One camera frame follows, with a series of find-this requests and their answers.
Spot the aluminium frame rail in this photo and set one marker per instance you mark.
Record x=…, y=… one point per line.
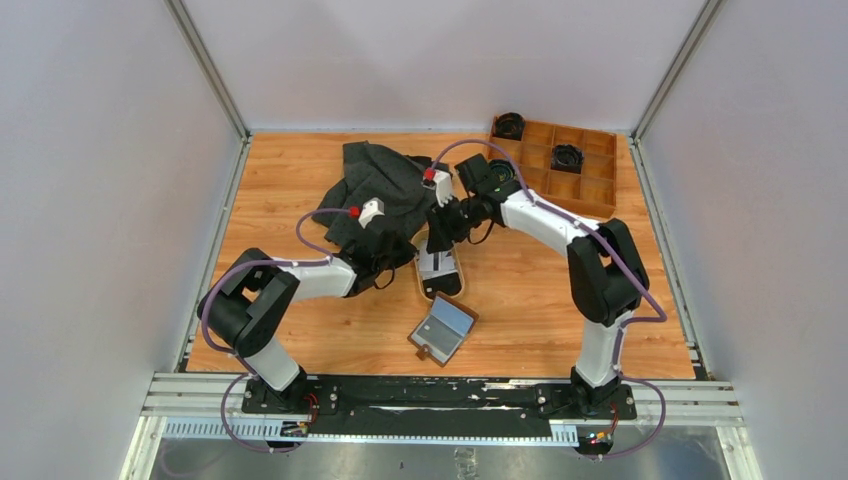
x=677, y=402

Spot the black coiled belt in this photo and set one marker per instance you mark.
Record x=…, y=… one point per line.
x=567, y=158
x=510, y=126

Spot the brown leather card holder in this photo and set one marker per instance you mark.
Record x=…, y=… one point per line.
x=443, y=330

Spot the black coiled belt top left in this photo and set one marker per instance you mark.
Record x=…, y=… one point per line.
x=510, y=126

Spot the black credit card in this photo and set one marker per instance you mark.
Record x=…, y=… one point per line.
x=450, y=284

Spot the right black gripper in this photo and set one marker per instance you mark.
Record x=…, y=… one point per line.
x=442, y=232

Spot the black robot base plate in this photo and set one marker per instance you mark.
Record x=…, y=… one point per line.
x=441, y=406

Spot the black coiled belt middle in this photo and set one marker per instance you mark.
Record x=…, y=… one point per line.
x=567, y=158

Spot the oval wooden card tray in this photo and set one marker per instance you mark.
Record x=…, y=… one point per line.
x=423, y=235

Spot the white striped cards in tray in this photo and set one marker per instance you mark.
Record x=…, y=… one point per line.
x=434, y=265

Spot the dark grey dotted cloth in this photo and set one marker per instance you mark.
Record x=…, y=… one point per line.
x=373, y=170

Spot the wooden compartment tray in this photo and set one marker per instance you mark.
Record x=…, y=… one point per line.
x=590, y=193

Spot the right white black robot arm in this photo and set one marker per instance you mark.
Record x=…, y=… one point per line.
x=607, y=277

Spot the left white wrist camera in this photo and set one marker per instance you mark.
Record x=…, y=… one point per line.
x=370, y=210

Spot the dark green coiled belt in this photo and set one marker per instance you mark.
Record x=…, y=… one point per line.
x=503, y=170

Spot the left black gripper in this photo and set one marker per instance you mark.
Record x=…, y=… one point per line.
x=404, y=251

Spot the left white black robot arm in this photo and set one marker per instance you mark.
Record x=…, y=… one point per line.
x=242, y=312

